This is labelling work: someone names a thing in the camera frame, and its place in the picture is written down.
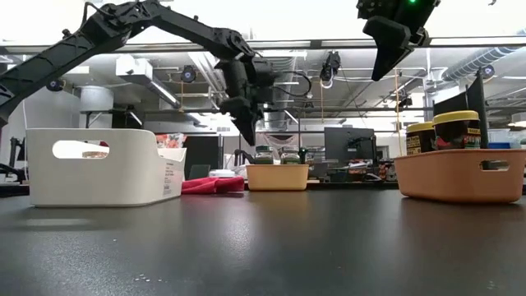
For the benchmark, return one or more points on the black ceiling dome camera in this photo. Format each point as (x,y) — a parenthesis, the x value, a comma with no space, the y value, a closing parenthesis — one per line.
(188,74)
(487,72)
(55,84)

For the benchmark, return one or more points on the red cloth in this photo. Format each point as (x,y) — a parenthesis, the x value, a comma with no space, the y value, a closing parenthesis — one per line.
(213,186)

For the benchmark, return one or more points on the yellow plastic bin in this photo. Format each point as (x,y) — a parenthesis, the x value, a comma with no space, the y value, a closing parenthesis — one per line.
(277,177)

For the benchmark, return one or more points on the yellow-lid dark spice jar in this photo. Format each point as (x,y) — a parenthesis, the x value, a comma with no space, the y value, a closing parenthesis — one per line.
(456,131)
(419,140)

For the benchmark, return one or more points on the grey overhead crossbar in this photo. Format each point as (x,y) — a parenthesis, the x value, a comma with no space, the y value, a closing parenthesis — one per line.
(287,44)

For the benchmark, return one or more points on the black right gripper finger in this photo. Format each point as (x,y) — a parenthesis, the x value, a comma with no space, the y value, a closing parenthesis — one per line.
(388,45)
(420,38)

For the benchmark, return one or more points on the orange plastic bin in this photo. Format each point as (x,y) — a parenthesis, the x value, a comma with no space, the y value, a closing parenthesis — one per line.
(452,177)

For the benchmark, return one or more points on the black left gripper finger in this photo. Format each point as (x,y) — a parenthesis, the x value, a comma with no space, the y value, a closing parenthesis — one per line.
(228,107)
(248,123)

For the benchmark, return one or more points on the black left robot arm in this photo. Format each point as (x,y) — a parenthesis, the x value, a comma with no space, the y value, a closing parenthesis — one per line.
(61,53)

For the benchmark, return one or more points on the white ceiling unit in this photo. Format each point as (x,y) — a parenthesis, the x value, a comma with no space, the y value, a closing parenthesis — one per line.
(133,66)

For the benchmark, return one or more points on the black hanging ceiling device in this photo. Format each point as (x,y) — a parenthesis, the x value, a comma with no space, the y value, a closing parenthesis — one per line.
(330,66)

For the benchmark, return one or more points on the black computer monitor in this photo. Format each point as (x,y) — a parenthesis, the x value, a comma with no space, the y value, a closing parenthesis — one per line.
(341,144)

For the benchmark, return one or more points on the black upright panel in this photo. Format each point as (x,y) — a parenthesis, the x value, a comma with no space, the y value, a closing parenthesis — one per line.
(483,107)

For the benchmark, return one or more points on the green-lid glass spice jar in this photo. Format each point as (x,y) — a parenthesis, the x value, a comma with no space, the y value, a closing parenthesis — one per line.
(264,157)
(290,157)

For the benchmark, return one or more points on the ribbed metal ceiling duct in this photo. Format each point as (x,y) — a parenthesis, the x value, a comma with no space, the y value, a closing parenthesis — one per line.
(283,119)

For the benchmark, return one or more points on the white plastic bin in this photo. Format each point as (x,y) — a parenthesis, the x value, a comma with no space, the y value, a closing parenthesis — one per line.
(123,181)

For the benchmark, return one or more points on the snack packets in white bin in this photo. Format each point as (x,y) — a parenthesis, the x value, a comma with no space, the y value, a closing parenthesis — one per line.
(170,140)

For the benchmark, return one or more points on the black aluminium table frame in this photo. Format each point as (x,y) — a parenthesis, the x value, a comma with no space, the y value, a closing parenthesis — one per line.
(349,186)

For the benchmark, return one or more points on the black cabinet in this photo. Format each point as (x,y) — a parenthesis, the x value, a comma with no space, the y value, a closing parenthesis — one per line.
(203,150)

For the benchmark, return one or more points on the cork-stoppered glass spice jar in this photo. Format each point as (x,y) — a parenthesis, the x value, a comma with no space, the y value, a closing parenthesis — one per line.
(95,155)

